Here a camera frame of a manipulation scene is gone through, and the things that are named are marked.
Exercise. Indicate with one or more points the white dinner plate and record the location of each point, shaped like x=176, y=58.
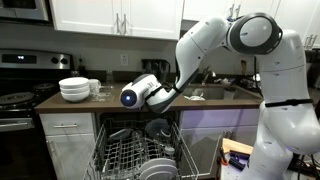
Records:
x=160, y=174
x=156, y=162

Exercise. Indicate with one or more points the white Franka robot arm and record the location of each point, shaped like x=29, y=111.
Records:
x=286, y=116

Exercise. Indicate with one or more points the dishwasher with open door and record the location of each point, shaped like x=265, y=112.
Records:
x=110, y=117

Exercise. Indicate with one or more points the white cloth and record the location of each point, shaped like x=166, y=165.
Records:
x=195, y=97

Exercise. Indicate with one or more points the black bowl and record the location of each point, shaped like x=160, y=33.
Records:
x=156, y=126

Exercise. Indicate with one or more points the metal sink faucet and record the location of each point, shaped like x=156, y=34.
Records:
x=206, y=75

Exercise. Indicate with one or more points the tall clear glass jar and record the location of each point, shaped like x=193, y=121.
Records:
x=109, y=79

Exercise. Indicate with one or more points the clear drinking glass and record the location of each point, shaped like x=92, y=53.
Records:
x=138, y=138

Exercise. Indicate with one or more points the clear glass dish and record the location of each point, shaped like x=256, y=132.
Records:
x=104, y=95

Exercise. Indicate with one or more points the stainless kitchen sink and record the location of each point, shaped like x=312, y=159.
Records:
x=220, y=93

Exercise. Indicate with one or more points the black kitchen utensil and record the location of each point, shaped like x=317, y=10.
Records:
x=120, y=135

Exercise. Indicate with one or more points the white sink base cabinet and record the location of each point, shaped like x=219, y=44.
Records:
x=216, y=118

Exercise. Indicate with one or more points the white mug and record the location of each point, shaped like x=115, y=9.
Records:
x=94, y=86

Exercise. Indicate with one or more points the dark bottle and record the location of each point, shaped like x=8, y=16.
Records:
x=81, y=69

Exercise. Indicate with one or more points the white bowl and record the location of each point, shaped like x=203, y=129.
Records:
x=75, y=97
x=75, y=90
x=74, y=82

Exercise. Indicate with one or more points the white lower drawer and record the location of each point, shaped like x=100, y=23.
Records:
x=80, y=120

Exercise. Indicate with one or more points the wooden utensil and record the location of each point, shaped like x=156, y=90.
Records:
x=243, y=66

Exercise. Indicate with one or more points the black drying rack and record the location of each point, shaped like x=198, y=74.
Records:
x=247, y=84

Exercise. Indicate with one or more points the white upper cabinet over sink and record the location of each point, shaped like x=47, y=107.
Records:
x=193, y=8

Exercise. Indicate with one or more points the wooden board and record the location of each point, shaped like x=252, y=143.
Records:
x=235, y=146

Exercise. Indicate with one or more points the white round container lid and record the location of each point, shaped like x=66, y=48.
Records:
x=255, y=77

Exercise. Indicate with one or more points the purple tool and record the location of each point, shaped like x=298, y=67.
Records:
x=240, y=155

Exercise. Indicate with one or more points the black tool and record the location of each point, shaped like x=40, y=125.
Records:
x=236, y=164

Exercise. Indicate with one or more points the white lower cabinet door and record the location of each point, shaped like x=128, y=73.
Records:
x=73, y=156

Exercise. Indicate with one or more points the black stainless stove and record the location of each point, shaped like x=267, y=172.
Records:
x=20, y=150

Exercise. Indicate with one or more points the stainless microwave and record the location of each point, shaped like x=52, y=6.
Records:
x=23, y=10

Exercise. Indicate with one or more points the white wall outlet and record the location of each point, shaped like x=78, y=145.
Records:
x=124, y=60

